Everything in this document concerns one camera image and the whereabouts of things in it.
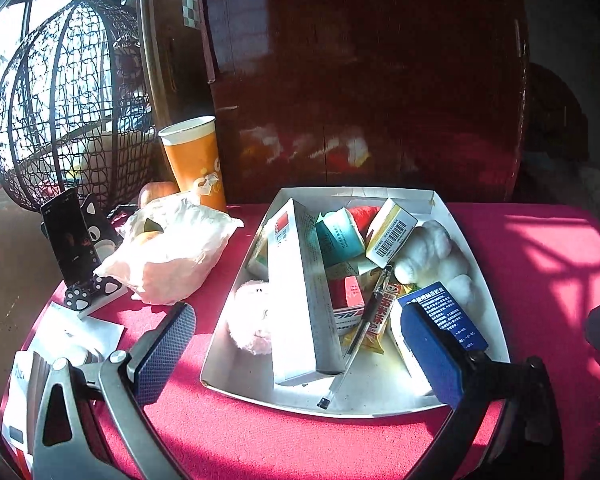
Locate black cat phone stand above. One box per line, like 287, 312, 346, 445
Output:
62, 192, 131, 316

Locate black smartphone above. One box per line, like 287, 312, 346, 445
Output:
41, 187, 101, 286

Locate black wire egg chair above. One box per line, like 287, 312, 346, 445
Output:
0, 0, 163, 211

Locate black gel pen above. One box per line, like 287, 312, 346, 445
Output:
316, 265, 395, 409

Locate white paper sheets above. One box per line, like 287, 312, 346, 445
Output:
27, 302, 126, 361

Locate white plush bunny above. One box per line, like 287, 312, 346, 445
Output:
395, 220, 486, 311

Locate reddish brown wooden board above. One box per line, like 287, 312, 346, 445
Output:
140, 0, 531, 206

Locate teal tissue pack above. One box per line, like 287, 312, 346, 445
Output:
315, 207, 367, 266

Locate pink plush ball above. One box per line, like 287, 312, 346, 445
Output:
228, 280, 276, 356

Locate blue and white box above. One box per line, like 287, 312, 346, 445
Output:
390, 280, 490, 396

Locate white cardboard tray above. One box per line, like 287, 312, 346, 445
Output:
200, 186, 512, 418

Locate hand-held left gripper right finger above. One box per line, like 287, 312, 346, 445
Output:
399, 301, 563, 480

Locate red apple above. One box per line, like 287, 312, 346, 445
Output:
139, 181, 180, 208

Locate yellow cardboard box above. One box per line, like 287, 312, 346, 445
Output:
365, 197, 418, 268

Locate orange paper cup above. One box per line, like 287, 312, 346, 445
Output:
158, 116, 228, 213

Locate long white box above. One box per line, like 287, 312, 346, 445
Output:
269, 197, 346, 387

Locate white plastic bag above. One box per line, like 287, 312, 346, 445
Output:
94, 194, 245, 306

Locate arched dark wooden headboard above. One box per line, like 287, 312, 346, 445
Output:
520, 62, 591, 171

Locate yellow snack packet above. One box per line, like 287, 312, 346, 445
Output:
340, 280, 421, 356

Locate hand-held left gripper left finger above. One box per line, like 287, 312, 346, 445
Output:
32, 301, 197, 480

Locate red and white small box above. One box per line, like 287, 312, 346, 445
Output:
330, 275, 366, 336

